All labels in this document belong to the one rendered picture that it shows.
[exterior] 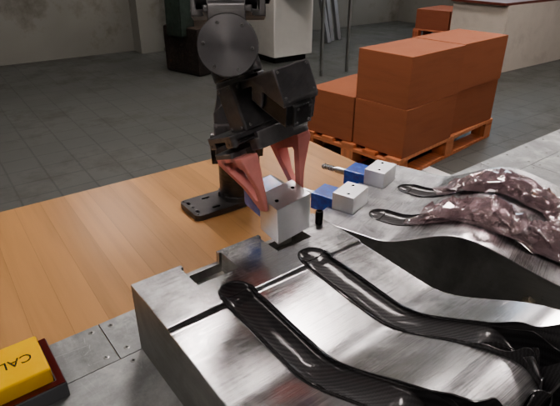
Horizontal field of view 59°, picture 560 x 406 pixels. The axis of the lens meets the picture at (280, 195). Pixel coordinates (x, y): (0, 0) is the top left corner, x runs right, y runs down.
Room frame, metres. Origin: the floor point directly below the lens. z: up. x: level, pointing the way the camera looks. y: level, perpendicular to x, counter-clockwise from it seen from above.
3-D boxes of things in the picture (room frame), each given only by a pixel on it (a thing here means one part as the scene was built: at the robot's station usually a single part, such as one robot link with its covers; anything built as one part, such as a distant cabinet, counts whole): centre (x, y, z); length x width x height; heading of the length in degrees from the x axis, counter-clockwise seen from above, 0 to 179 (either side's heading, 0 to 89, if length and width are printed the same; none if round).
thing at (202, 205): (0.81, 0.08, 0.84); 0.20 x 0.07 x 0.08; 125
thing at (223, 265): (0.46, 0.08, 0.87); 0.05 x 0.05 x 0.04; 38
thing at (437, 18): (7.50, -2.60, 0.34); 1.20 x 0.92 x 0.67; 35
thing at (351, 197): (0.70, -0.07, 0.85); 0.13 x 0.05 x 0.05; 55
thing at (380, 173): (0.79, -0.13, 0.85); 0.13 x 0.05 x 0.05; 55
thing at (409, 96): (3.22, -0.82, 0.35); 1.19 x 0.85 x 0.70; 128
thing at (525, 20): (6.10, -2.90, 0.35); 2.06 x 0.66 x 0.70; 125
